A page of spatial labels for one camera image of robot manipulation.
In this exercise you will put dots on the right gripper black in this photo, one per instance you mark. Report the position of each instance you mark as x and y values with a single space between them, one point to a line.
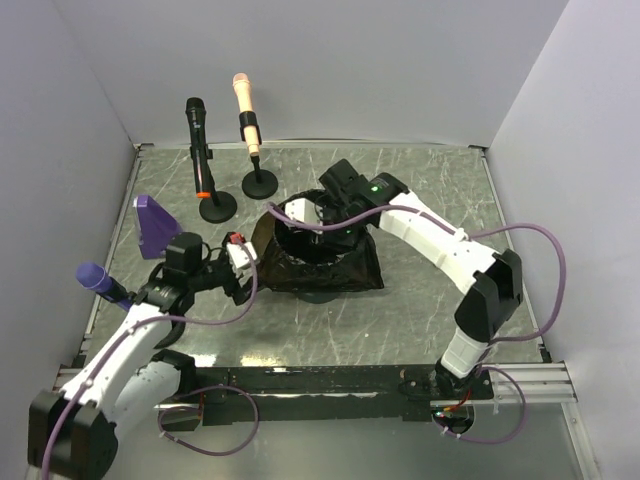
330 244

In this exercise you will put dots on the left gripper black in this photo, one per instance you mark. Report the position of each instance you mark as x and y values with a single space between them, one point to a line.
239 293

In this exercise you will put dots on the black plastic trash bag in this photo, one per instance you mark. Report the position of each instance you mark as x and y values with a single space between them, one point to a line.
291 261

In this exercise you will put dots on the dark blue trash bin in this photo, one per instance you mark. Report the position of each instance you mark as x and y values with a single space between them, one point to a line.
317 297

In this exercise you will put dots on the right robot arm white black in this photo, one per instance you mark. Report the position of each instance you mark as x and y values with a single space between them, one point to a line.
491 282

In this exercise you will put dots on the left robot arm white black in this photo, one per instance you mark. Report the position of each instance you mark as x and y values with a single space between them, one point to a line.
77 430

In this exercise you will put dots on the black stand of pink microphone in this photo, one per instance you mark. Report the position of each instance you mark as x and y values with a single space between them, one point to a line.
261 183

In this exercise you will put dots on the purple wedge shaped box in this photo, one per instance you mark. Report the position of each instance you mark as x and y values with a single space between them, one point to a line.
155 227

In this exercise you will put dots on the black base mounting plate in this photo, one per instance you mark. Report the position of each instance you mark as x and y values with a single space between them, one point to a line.
226 395

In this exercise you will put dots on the purple microphone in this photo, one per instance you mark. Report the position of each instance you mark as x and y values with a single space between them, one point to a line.
95 278

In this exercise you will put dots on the pink beige microphone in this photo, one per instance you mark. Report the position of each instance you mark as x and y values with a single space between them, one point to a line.
250 132

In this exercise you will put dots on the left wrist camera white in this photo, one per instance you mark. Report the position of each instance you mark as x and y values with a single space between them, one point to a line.
241 252

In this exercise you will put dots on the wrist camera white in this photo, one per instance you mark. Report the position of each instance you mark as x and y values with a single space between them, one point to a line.
241 252
302 210

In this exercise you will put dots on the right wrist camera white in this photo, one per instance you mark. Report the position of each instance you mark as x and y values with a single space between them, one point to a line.
302 210

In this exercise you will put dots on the aluminium front rail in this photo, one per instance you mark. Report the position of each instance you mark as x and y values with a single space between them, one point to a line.
541 383

